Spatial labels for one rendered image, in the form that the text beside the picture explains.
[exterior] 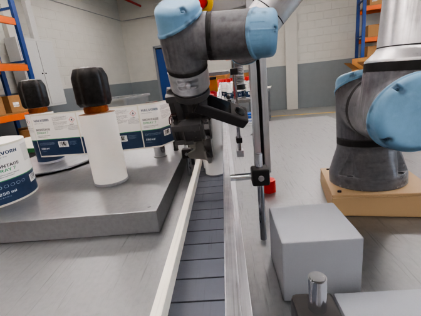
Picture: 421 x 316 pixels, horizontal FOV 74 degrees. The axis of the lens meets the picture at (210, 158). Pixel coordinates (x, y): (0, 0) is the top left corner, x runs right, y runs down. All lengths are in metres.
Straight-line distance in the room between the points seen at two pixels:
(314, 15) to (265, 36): 8.01
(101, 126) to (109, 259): 0.33
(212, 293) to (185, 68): 0.34
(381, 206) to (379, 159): 0.09
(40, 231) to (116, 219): 0.17
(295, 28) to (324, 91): 1.84
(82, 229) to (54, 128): 0.50
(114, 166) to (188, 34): 0.42
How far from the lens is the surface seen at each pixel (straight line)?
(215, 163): 0.70
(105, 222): 0.63
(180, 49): 0.48
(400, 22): 0.51
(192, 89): 0.52
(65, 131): 1.05
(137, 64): 9.40
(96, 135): 0.74
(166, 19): 0.47
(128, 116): 0.95
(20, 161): 0.85
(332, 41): 8.45
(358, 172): 0.63
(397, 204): 0.65
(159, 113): 0.95
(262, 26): 0.47
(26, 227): 0.72
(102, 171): 0.76
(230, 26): 0.47
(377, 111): 0.47
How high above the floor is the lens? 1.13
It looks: 16 degrees down
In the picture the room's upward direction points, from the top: 6 degrees counter-clockwise
